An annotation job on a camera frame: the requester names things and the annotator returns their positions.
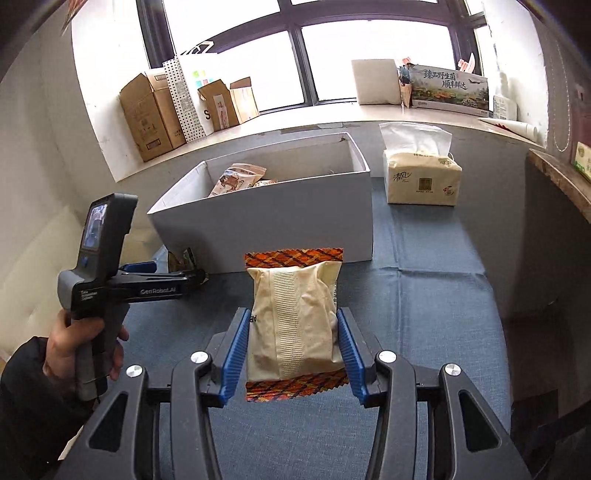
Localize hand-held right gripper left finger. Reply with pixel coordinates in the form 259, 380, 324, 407
53, 307, 253, 480

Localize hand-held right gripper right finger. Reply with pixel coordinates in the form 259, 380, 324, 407
335, 307, 532, 480

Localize dark shiny snack packet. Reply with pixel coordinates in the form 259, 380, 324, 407
167, 247, 200, 276

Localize beige snack packet plaid edges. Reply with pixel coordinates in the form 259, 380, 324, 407
244, 248, 348, 401

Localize white storage box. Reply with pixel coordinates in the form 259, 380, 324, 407
147, 131, 374, 275

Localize person's left forearm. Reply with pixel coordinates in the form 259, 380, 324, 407
0, 336, 100, 480

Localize person's left hand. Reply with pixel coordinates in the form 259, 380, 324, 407
42, 309, 130, 393

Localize blue table cloth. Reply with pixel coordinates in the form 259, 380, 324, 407
60, 178, 513, 480

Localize brown illustrated snack packet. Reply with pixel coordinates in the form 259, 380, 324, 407
208, 163, 269, 199

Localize large cardboard box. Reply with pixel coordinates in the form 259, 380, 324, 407
120, 71, 188, 162

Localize polka dot paper bag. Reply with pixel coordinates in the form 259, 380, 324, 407
161, 58, 206, 143

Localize small open cardboard box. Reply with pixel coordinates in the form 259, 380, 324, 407
198, 76, 260, 135

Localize tissue pack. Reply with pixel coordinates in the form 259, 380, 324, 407
379, 122, 463, 206

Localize white paper bag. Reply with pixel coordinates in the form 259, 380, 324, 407
178, 41, 221, 88

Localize brown pen holder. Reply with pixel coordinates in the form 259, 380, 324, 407
398, 65, 413, 110

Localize wooden shelf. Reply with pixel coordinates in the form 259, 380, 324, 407
526, 148, 591, 223

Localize white rolled paper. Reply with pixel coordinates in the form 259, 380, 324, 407
478, 116, 539, 142

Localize landscape printed gift box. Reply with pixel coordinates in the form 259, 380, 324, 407
409, 65, 490, 116

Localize white plastic pouch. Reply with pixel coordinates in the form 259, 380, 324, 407
493, 71, 518, 120

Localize cream green small box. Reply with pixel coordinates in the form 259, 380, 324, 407
573, 141, 591, 182

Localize dark window frame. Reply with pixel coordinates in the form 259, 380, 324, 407
136, 0, 483, 117

